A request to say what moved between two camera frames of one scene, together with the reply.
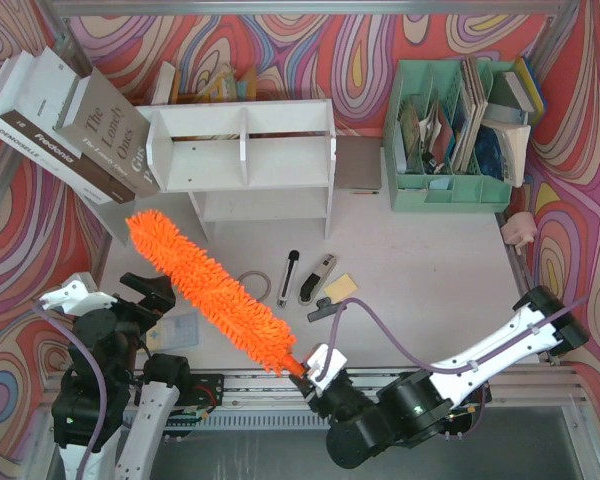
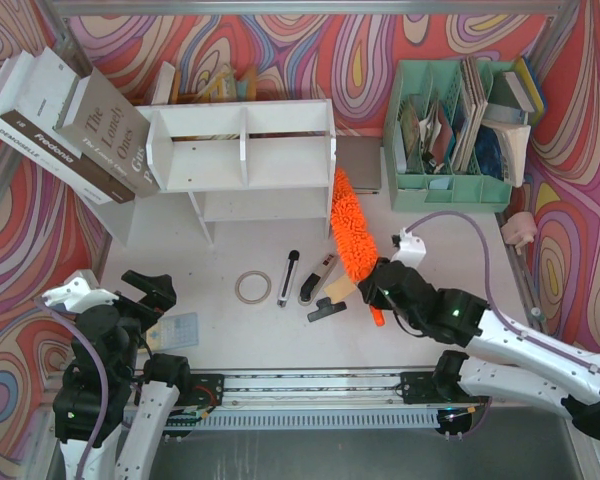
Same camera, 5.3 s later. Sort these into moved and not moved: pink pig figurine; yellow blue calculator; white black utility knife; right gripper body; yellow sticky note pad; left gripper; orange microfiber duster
Moved: orange microfiber duster; right gripper body
Not moved: pink pig figurine; yellow blue calculator; left gripper; yellow sticky note pad; white black utility knife
